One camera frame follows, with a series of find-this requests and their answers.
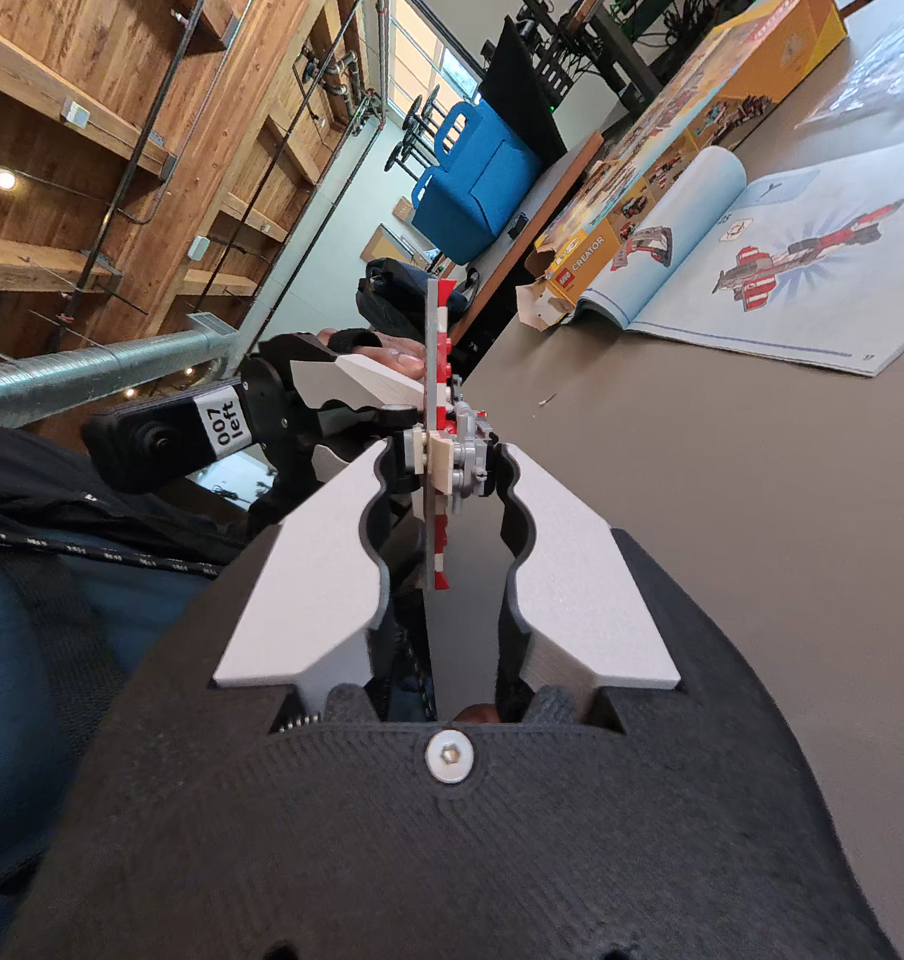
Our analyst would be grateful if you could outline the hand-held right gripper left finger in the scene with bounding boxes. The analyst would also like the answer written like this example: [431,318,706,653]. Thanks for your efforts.
[212,438,393,717]

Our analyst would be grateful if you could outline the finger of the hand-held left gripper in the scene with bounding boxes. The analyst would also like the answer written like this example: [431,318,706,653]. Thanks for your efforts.
[289,352,431,411]
[311,441,380,495]

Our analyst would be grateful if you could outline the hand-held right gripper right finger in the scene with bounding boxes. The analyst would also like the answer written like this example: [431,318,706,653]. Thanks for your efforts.
[495,441,683,712]

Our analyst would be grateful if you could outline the red white brick plane model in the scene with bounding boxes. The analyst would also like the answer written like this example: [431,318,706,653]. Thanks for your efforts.
[383,279,509,594]

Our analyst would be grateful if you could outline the grey desk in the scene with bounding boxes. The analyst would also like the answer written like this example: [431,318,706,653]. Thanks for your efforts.
[422,0,904,960]

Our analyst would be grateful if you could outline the person's left hand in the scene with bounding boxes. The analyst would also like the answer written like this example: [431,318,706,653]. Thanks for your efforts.
[317,327,428,380]

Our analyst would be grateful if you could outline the dark blue backpack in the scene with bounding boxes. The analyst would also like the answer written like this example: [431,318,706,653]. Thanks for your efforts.
[356,257,472,346]

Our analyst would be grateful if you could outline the black jacket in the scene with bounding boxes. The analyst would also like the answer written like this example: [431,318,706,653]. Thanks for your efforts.
[0,420,251,564]

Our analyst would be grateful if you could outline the cardboard sheets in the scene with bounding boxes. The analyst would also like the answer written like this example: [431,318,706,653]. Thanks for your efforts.
[365,195,438,271]

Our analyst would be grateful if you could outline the blue armchair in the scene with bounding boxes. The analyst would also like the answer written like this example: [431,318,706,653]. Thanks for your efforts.
[410,97,545,265]

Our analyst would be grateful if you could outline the yellow toy box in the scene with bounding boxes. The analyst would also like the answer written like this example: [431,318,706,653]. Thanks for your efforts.
[515,0,849,330]

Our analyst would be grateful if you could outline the wood-edged table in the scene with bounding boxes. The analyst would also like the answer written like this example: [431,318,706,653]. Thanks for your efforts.
[448,127,607,346]

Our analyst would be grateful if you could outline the black stools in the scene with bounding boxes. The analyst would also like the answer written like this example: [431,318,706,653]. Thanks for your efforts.
[383,84,453,181]

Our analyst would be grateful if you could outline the black fabric screen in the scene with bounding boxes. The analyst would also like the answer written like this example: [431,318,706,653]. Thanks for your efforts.
[482,18,569,162]

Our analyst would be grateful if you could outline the open instruction booklet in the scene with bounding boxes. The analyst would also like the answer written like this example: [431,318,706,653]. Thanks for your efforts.
[575,146,904,378]

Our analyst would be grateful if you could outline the black metal rack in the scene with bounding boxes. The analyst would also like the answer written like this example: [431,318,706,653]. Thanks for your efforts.
[519,0,663,106]

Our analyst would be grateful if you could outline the clear plastic bag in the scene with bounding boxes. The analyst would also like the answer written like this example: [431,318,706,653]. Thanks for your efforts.
[797,0,904,132]

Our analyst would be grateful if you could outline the metal ventilation duct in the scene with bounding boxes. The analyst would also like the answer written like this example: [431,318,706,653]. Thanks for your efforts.
[0,313,243,429]

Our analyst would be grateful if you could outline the black white drawstring cord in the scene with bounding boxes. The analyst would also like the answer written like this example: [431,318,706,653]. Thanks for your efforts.
[0,525,224,580]

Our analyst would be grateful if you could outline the black shoulder strap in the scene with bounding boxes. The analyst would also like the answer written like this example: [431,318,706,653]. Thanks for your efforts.
[2,555,127,751]

